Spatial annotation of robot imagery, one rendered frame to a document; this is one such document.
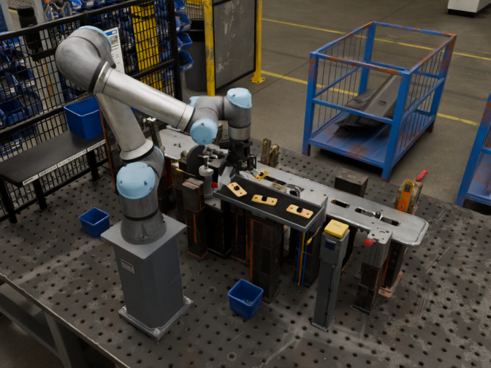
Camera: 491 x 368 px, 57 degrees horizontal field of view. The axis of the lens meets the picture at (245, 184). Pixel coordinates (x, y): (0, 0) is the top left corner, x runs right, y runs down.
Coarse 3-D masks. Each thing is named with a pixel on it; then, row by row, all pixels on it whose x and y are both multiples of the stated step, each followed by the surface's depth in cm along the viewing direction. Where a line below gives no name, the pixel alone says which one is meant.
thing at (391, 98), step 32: (352, 32) 404; (352, 64) 341; (384, 64) 446; (416, 64) 335; (448, 64) 409; (384, 96) 395; (320, 128) 415; (352, 128) 400; (384, 128) 421; (416, 128) 421; (384, 160) 362
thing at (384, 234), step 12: (384, 228) 161; (384, 240) 156; (372, 252) 159; (384, 252) 159; (372, 264) 162; (372, 276) 166; (360, 288) 171; (372, 288) 169; (360, 300) 174; (372, 300) 171
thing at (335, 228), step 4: (332, 220) 149; (328, 224) 147; (332, 224) 147; (336, 224) 147; (340, 224) 147; (344, 224) 147; (328, 228) 146; (332, 228) 146; (336, 228) 146; (340, 228) 146; (344, 228) 146; (348, 228) 147; (328, 232) 145; (332, 232) 144; (336, 232) 144; (340, 232) 144; (344, 232) 145; (336, 236) 144; (340, 236) 143
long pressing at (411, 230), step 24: (168, 144) 224; (192, 144) 224; (264, 168) 206; (288, 192) 190; (336, 192) 190; (336, 216) 176; (360, 216) 176; (384, 216) 176; (408, 216) 176; (408, 240) 165
